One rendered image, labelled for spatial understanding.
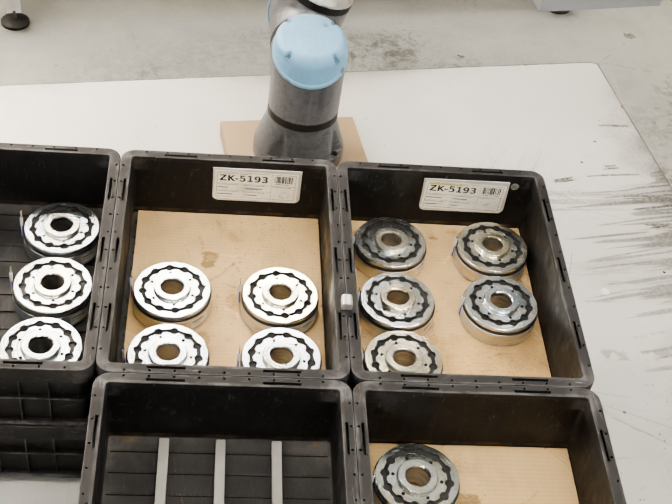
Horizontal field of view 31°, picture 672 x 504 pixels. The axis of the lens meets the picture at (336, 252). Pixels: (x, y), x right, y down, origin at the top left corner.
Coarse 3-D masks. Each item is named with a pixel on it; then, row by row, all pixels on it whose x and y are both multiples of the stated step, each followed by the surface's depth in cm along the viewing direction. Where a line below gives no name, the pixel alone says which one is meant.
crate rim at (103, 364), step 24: (120, 168) 164; (312, 168) 169; (120, 192) 161; (336, 192) 165; (120, 216) 157; (336, 216) 162; (120, 240) 154; (336, 240) 158; (336, 264) 157; (336, 288) 152; (336, 312) 149; (336, 336) 147; (96, 360) 140
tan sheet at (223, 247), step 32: (160, 224) 171; (192, 224) 172; (224, 224) 173; (256, 224) 174; (288, 224) 174; (160, 256) 167; (192, 256) 168; (224, 256) 168; (256, 256) 169; (288, 256) 170; (224, 288) 164; (320, 288) 166; (128, 320) 158; (224, 320) 160; (320, 320) 162; (224, 352) 156; (320, 352) 158
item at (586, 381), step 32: (544, 192) 170; (544, 224) 166; (352, 256) 157; (352, 288) 153; (352, 320) 149; (576, 320) 153; (352, 352) 145; (576, 352) 149; (352, 384) 144; (480, 384) 144; (512, 384) 144; (544, 384) 145; (576, 384) 145
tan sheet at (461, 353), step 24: (432, 240) 175; (432, 264) 172; (360, 288) 167; (432, 288) 168; (456, 288) 169; (528, 288) 170; (456, 312) 165; (432, 336) 162; (456, 336) 162; (456, 360) 159; (480, 360) 160; (504, 360) 160; (528, 360) 160
